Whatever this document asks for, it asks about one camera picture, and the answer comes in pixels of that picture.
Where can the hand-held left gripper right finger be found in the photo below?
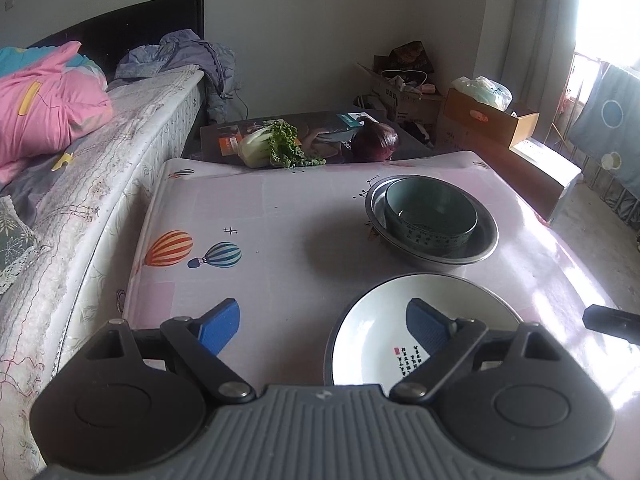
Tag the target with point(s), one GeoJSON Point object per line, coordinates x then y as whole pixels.
{"type": "Point", "coordinates": [430, 325]}

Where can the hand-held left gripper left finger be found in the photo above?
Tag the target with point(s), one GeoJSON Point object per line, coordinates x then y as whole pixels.
{"type": "Point", "coordinates": [220, 325]}

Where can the white ceramic plate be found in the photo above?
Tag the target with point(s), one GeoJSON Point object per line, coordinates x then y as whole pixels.
{"type": "Point", "coordinates": [380, 320]}

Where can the small stainless steel bowl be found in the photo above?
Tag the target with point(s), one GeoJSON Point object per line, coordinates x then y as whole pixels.
{"type": "Point", "coordinates": [480, 240]}

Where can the teal ceramic bowl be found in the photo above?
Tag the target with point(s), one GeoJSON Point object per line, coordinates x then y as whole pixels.
{"type": "Point", "coordinates": [430, 220]}

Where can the pink printed tablecloth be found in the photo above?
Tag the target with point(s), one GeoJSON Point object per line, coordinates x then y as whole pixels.
{"type": "Point", "coordinates": [280, 240]}

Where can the large brown cardboard box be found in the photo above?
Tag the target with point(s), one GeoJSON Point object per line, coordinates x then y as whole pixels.
{"type": "Point", "coordinates": [525, 175]}

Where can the white quilted mattress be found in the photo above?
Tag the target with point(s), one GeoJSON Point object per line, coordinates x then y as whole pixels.
{"type": "Point", "coordinates": [85, 200]}

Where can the napa cabbage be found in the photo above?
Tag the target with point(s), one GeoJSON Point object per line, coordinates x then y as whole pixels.
{"type": "Point", "coordinates": [265, 145]}

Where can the purple cabbage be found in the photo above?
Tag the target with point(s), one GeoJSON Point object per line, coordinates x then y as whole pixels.
{"type": "Point", "coordinates": [375, 141]}

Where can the blue towel with circles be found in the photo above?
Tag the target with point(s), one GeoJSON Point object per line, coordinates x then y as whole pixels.
{"type": "Point", "coordinates": [607, 120]}

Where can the orange cardboard box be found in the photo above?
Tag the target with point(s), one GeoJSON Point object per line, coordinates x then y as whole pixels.
{"type": "Point", "coordinates": [480, 120]}

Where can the green leaf patterned pillow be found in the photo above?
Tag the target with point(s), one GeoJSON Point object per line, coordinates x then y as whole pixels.
{"type": "Point", "coordinates": [15, 240]}

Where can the open brown cardboard box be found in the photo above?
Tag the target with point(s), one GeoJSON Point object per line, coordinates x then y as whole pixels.
{"type": "Point", "coordinates": [400, 97]}

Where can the white plastic bag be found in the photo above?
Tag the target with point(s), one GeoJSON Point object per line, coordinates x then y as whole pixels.
{"type": "Point", "coordinates": [482, 91]}

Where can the grey crumpled clothes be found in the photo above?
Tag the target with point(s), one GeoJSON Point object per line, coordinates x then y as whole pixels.
{"type": "Point", "coordinates": [180, 60]}

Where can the dark patterned bag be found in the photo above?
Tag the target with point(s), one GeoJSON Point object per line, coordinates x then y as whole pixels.
{"type": "Point", "coordinates": [405, 57]}

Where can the pink quilt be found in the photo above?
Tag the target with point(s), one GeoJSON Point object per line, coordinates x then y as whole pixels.
{"type": "Point", "coordinates": [45, 105]}

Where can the grey curtain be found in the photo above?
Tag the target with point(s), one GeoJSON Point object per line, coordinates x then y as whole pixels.
{"type": "Point", "coordinates": [545, 25]}

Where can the dark wooden headboard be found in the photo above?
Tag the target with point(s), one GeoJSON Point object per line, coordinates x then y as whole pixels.
{"type": "Point", "coordinates": [125, 30]}

